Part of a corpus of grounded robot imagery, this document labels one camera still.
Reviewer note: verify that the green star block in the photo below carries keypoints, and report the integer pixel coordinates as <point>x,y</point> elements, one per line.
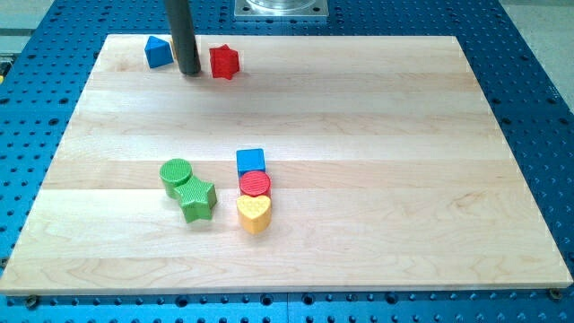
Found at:
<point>196,199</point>

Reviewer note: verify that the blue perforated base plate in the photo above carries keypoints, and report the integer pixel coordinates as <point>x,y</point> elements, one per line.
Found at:
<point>46,80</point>

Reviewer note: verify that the green cylinder block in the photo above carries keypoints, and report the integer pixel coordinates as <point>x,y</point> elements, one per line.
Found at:
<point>174,173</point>

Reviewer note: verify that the silver robot mount plate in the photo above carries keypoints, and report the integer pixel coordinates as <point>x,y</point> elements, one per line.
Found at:
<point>259,9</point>

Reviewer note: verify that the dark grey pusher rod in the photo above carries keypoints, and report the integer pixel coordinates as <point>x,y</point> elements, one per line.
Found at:
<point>183,35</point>

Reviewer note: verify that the light wooden board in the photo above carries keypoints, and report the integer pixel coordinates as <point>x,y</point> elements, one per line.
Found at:
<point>389,173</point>

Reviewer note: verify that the red cylinder block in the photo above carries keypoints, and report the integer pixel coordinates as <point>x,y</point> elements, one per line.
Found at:
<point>255,183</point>

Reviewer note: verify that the red star block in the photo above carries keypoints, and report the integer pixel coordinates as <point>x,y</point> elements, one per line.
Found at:
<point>224,62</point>

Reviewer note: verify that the blue cube block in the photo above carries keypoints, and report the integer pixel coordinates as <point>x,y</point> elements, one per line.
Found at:
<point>250,159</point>

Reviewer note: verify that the yellow heart block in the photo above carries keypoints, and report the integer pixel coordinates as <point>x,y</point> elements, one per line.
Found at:
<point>255,212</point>

